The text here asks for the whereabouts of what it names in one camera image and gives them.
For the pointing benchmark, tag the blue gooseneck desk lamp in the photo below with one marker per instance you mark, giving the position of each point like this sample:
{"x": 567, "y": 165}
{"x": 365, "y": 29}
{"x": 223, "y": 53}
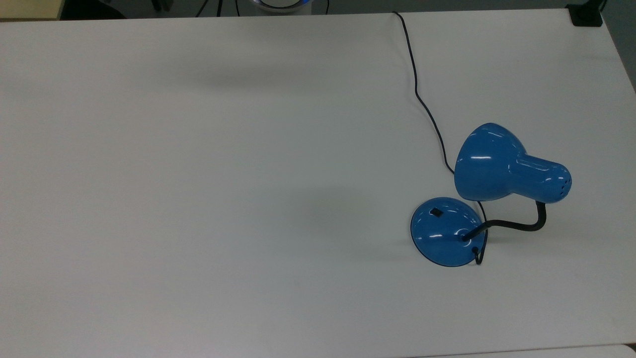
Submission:
{"x": 489, "y": 164}

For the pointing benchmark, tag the dark object behind table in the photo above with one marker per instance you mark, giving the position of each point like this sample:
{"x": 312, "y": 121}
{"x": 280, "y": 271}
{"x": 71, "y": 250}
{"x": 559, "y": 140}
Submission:
{"x": 92, "y": 10}

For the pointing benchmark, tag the black table clamp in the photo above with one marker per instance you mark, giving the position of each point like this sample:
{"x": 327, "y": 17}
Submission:
{"x": 586, "y": 15}

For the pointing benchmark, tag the beige furniture panel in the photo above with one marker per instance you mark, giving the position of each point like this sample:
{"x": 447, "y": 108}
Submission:
{"x": 29, "y": 8}

